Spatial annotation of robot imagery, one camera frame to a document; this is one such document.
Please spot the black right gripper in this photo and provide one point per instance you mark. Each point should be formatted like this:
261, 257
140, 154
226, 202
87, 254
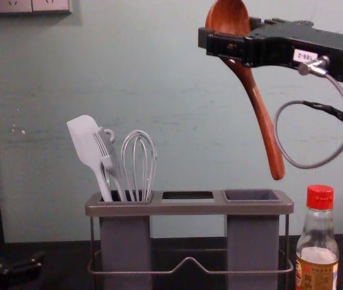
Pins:
280, 45

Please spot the grey utensil rack frame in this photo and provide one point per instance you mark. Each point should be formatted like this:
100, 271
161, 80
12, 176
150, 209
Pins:
189, 208

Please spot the grey plastic rack bin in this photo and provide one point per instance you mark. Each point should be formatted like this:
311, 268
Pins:
126, 247
252, 241

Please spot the red bottle cap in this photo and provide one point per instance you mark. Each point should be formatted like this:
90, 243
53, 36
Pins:
320, 196

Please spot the grey fork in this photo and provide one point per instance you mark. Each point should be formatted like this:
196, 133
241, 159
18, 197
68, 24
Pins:
106, 157

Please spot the brown wooden spoon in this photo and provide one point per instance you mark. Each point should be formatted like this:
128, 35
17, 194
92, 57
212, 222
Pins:
229, 18

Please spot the black table cloth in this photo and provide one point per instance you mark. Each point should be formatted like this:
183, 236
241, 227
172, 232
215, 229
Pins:
189, 241

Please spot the pale grey silicone spatula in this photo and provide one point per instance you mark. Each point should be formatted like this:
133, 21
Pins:
82, 136

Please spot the clear glass sauce bottle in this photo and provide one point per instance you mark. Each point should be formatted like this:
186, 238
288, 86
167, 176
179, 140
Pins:
317, 235

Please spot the white wall socket panel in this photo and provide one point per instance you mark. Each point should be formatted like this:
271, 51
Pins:
23, 6

